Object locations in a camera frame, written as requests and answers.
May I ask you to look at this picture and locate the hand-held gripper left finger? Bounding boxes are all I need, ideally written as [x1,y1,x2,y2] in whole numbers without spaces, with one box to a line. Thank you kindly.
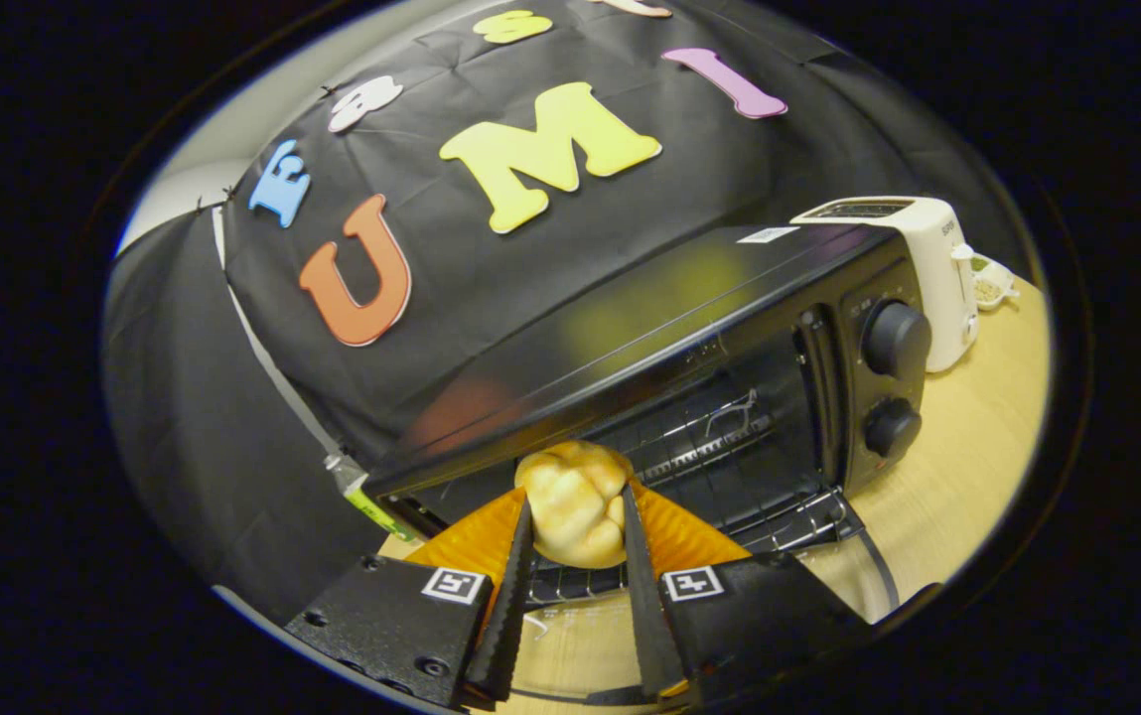
[284,487,536,711]

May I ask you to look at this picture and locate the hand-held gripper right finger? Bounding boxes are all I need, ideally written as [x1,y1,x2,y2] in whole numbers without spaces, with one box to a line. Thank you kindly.
[620,482,874,701]

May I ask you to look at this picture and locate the green label plastic bottle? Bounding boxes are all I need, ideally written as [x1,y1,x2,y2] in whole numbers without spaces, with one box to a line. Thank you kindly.
[324,452,417,542]

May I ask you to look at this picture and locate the black backdrop cloth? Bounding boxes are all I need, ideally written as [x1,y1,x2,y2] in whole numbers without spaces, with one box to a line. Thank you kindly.
[103,0,1028,627]

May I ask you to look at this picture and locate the small white seed dish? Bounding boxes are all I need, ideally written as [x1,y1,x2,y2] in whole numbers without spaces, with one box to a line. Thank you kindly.
[967,253,1020,311]

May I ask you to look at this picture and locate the black toaster oven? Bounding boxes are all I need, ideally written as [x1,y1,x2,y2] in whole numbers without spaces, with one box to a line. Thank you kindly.
[361,223,933,696]

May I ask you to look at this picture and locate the golden bread roll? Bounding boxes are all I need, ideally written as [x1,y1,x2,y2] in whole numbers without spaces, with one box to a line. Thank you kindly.
[514,440,634,570]

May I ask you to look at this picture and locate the white slot toaster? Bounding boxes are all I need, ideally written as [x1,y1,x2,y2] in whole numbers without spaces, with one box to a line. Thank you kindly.
[790,196,980,374]

